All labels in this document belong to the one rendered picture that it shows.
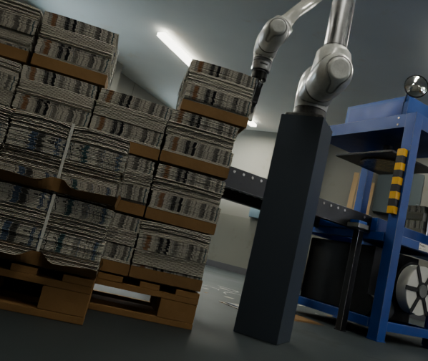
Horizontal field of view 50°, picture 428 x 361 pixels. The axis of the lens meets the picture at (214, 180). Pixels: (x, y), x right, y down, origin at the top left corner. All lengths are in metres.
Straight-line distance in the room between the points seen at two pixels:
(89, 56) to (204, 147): 0.58
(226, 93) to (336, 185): 7.10
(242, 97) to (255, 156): 7.60
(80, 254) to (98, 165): 0.28
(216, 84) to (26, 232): 0.95
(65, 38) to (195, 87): 0.54
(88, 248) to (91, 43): 0.84
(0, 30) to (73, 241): 0.90
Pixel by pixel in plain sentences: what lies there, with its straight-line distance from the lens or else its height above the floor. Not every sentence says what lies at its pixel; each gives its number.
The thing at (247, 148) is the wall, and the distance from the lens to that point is 9.64.
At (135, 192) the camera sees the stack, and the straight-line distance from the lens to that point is 1.80.
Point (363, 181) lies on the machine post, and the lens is 4.36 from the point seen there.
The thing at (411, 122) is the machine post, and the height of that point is 1.48.
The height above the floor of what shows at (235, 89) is 0.98.
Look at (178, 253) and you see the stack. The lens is 1.81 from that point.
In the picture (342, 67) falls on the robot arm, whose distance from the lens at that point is 2.00.
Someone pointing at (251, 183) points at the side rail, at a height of 0.74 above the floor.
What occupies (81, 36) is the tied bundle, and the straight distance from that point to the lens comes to 1.94.
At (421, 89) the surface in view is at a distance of 3.55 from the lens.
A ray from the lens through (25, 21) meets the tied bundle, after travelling 1.99.
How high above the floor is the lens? 0.32
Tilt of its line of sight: 8 degrees up
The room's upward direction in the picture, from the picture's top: 14 degrees clockwise
